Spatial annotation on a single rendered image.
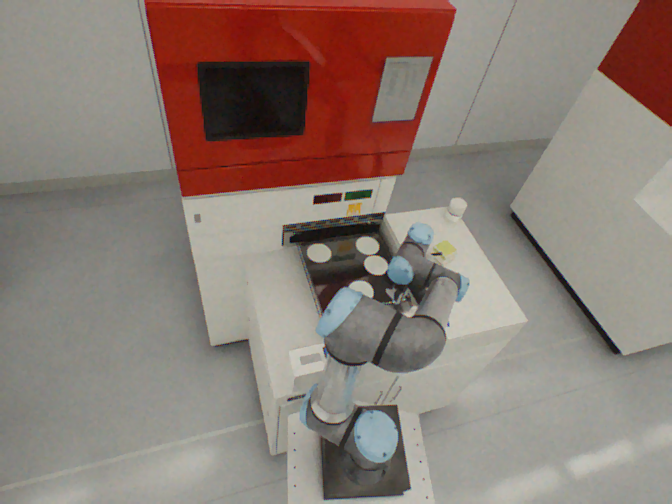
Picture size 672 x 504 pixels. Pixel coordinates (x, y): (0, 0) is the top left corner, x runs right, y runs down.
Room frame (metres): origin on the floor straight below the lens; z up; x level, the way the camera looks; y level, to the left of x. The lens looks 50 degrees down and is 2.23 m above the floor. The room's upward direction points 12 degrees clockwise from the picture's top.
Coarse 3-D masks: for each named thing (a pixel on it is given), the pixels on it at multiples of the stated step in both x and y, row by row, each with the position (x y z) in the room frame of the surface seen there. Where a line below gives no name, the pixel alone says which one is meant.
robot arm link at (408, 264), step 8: (400, 248) 0.82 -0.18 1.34; (408, 248) 0.82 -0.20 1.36; (416, 248) 0.82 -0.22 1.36; (400, 256) 0.78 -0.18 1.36; (408, 256) 0.78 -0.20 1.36; (416, 256) 0.79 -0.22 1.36; (392, 264) 0.75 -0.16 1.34; (400, 264) 0.75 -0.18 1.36; (408, 264) 0.76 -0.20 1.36; (416, 264) 0.76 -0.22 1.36; (424, 264) 0.77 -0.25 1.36; (432, 264) 0.77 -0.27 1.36; (392, 272) 0.74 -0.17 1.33; (400, 272) 0.74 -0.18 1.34; (408, 272) 0.73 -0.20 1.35; (416, 272) 0.75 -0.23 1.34; (424, 272) 0.75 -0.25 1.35; (392, 280) 0.74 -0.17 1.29; (400, 280) 0.73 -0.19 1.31; (408, 280) 0.73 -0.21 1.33; (416, 280) 0.74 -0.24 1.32; (424, 280) 0.73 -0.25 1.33
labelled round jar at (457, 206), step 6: (456, 198) 1.44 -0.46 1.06; (450, 204) 1.40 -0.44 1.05; (456, 204) 1.40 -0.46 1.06; (462, 204) 1.41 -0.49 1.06; (450, 210) 1.39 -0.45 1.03; (456, 210) 1.38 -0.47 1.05; (462, 210) 1.38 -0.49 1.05; (444, 216) 1.41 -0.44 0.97; (450, 216) 1.38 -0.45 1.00; (456, 216) 1.38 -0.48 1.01; (450, 222) 1.38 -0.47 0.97; (456, 222) 1.38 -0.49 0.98
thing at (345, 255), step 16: (336, 240) 1.20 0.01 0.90; (352, 240) 1.22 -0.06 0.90; (304, 256) 1.08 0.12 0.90; (336, 256) 1.11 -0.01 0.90; (352, 256) 1.13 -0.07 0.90; (368, 256) 1.15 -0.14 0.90; (384, 256) 1.17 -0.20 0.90; (320, 272) 1.01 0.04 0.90; (336, 272) 1.03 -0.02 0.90; (352, 272) 1.05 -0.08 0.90; (368, 272) 1.06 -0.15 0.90; (320, 288) 0.94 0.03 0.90; (336, 288) 0.95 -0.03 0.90; (384, 288) 1.00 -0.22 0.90; (320, 304) 0.87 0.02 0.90
